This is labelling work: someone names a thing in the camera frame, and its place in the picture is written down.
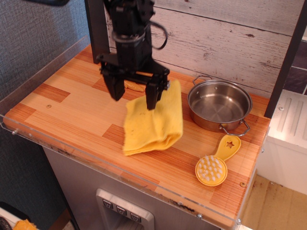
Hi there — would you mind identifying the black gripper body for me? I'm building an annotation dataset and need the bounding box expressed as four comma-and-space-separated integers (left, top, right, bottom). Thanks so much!
97, 40, 169, 85

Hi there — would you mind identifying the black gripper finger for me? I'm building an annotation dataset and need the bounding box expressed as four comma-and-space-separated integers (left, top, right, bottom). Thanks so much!
102, 69, 125, 101
145, 76, 168, 110

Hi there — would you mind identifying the yellow rag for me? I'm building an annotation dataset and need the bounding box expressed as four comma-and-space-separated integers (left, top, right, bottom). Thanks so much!
123, 80, 183, 156

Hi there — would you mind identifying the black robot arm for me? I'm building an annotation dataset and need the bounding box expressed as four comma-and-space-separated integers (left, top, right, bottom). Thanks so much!
97, 0, 170, 110

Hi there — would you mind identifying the yellow scrub brush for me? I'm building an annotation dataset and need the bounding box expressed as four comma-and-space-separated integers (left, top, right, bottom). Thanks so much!
195, 135, 241, 187

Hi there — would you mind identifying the toy chicken wing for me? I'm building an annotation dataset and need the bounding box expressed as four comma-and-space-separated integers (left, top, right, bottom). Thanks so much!
124, 80, 144, 92

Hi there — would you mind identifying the stainless steel pot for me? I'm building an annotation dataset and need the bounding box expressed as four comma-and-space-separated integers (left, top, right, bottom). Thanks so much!
187, 75, 253, 137

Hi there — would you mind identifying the grey toy fridge cabinet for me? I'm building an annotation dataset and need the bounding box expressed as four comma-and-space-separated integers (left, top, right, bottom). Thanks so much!
44, 148, 217, 230

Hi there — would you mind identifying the silver dispenser panel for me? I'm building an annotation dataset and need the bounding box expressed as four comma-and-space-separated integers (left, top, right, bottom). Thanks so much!
96, 188, 155, 230

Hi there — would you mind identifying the white plastic appliance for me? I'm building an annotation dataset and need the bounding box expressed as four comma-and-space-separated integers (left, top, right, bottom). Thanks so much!
256, 90, 307, 194

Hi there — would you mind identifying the orange object on floor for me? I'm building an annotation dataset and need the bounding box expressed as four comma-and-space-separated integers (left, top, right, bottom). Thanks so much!
13, 219, 37, 230

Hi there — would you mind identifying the black cable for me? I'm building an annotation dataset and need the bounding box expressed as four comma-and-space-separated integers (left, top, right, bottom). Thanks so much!
148, 20, 168, 50

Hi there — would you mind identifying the dark left shelf post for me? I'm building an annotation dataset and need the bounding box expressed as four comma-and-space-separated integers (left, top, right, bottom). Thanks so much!
84, 0, 110, 64

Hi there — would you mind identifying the dark shelf post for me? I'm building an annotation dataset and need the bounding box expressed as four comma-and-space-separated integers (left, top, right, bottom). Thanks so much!
264, 0, 307, 118
84, 0, 110, 64

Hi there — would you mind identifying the clear acrylic guard rail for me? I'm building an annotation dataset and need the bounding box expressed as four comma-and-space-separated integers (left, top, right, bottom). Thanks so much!
0, 47, 270, 230

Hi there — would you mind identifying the dark right shelf post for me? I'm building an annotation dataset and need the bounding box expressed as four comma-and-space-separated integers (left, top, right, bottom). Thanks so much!
264, 0, 307, 118

